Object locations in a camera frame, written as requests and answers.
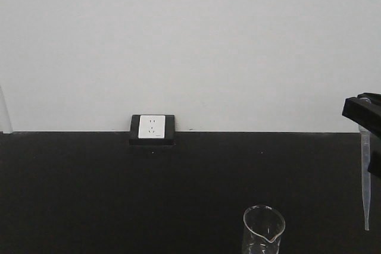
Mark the clear plastic transfer pipette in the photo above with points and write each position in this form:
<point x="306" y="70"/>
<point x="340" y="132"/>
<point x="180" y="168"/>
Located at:
<point x="365" y="175"/>

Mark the clear glass beaker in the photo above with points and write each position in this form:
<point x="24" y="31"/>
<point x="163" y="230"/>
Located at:
<point x="263" y="227"/>

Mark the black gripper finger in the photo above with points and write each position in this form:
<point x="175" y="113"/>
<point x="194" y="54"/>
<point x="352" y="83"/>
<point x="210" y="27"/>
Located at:
<point x="364" y="109"/>
<point x="374" y="166"/>

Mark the black bench power socket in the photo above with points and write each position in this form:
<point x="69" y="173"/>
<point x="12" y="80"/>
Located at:
<point x="152" y="130"/>

